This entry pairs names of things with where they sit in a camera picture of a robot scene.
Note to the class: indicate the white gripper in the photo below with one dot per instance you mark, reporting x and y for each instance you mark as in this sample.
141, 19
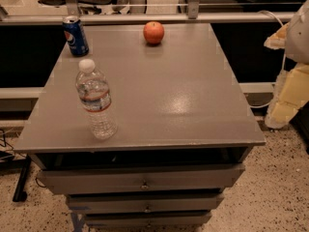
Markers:
298, 38

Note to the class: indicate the clear plastic water bottle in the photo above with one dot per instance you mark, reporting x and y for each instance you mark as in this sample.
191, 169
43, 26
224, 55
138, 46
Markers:
94, 93

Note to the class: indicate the red apple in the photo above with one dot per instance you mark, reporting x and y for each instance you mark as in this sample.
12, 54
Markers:
153, 32

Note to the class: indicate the top grey drawer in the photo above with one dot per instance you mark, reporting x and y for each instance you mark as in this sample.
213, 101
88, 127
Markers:
90, 181

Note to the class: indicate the grey drawer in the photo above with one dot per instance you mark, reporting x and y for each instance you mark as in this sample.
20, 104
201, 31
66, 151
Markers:
145, 203
90, 181
147, 220

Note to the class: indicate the middle grey drawer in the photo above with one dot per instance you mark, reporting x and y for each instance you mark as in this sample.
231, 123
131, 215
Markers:
145, 203

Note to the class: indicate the bottom grey drawer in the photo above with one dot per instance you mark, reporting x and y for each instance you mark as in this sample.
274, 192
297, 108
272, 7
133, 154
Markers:
147, 220

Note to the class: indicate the blue pepsi soda can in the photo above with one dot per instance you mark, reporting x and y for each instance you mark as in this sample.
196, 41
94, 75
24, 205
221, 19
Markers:
75, 36

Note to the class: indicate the black stand leg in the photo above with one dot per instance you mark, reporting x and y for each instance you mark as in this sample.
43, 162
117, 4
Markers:
20, 195

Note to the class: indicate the metal railing frame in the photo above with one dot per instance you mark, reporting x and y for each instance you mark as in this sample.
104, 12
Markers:
31, 11

